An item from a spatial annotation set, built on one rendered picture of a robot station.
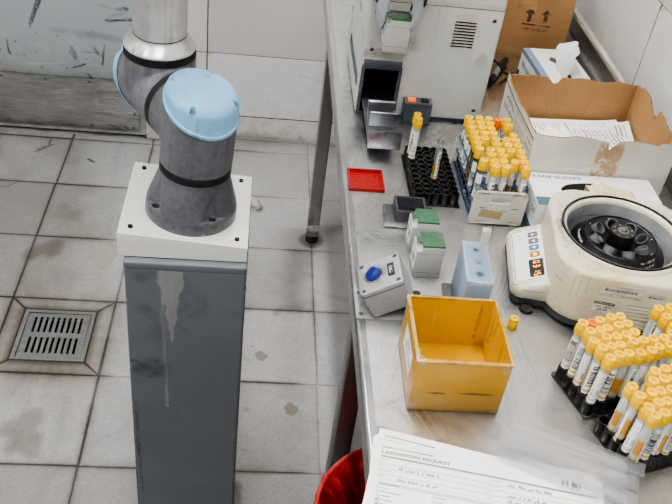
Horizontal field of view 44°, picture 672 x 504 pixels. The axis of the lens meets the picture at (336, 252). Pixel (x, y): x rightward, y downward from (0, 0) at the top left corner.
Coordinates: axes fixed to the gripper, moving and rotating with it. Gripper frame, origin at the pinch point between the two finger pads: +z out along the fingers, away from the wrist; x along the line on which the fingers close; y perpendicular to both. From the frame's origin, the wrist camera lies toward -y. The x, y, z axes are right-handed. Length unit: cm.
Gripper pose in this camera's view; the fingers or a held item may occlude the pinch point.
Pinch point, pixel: (397, 24)
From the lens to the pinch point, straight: 165.0
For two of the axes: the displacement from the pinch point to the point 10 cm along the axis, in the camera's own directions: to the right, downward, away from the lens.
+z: -1.1, 7.8, 6.2
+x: -9.9, -0.7, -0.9
